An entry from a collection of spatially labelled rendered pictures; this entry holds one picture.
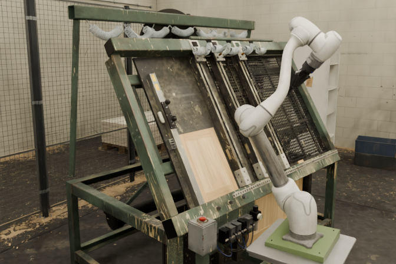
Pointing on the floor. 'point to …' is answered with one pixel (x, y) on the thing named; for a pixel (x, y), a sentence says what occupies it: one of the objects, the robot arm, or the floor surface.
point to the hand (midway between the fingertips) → (288, 90)
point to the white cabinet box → (322, 86)
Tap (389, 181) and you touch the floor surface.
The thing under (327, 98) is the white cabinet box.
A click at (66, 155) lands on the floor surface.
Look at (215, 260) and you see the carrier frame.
